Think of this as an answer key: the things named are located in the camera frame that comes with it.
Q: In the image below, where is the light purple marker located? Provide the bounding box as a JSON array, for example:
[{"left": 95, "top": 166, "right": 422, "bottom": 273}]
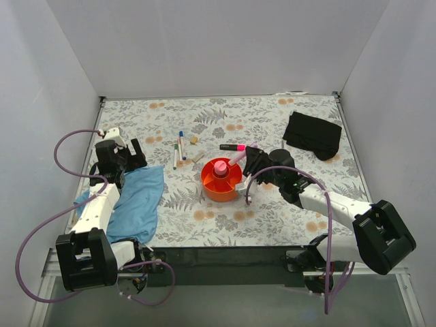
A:
[{"left": 229, "top": 142, "right": 258, "bottom": 166}]

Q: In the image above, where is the pink capped glue bottle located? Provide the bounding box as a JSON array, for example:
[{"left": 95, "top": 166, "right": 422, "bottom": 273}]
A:
[{"left": 213, "top": 160, "right": 228, "bottom": 178}]

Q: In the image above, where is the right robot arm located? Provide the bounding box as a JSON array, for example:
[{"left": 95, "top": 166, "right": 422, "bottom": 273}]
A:
[{"left": 243, "top": 146, "right": 416, "bottom": 275}]

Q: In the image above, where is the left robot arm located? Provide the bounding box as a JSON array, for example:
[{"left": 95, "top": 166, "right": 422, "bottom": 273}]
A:
[{"left": 56, "top": 138, "right": 147, "bottom": 292}]

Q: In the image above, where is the green capped marker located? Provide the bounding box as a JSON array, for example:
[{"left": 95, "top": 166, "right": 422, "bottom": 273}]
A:
[{"left": 173, "top": 144, "right": 179, "bottom": 170}]

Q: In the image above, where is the orange capped marker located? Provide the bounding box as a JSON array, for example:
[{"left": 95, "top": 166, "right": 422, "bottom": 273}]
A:
[{"left": 177, "top": 138, "right": 183, "bottom": 161}]

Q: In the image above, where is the orange round divided organizer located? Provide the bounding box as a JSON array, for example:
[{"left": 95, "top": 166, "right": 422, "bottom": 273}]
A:
[{"left": 200, "top": 157, "right": 243, "bottom": 202}]

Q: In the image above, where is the blue capped marker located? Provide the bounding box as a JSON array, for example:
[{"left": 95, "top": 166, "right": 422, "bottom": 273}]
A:
[{"left": 179, "top": 131, "right": 187, "bottom": 160}]

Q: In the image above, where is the light blue cloth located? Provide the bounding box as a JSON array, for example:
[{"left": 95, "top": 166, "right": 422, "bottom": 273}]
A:
[{"left": 73, "top": 166, "right": 165, "bottom": 244}]

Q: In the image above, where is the black folded cloth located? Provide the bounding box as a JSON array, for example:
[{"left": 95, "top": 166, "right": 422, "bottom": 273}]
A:
[{"left": 283, "top": 112, "right": 342, "bottom": 161}]

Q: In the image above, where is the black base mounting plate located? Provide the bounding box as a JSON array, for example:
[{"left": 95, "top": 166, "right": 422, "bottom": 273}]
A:
[{"left": 105, "top": 247, "right": 348, "bottom": 287}]

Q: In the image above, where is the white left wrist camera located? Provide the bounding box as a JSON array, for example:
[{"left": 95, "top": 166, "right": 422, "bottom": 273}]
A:
[{"left": 99, "top": 127, "right": 127, "bottom": 149}]

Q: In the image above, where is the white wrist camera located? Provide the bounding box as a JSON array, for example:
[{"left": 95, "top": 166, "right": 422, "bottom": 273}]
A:
[
  {"left": 99, "top": 127, "right": 127, "bottom": 149},
  {"left": 234, "top": 178, "right": 251, "bottom": 196}
]

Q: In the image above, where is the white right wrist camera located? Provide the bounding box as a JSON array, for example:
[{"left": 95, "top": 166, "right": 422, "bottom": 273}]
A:
[{"left": 234, "top": 178, "right": 251, "bottom": 196}]

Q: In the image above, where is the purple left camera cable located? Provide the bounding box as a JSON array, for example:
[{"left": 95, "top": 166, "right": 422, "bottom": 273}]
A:
[{"left": 15, "top": 129, "right": 176, "bottom": 306}]

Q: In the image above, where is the aluminium front rail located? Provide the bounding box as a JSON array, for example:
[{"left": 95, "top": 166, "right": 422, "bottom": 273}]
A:
[{"left": 42, "top": 246, "right": 409, "bottom": 277}]

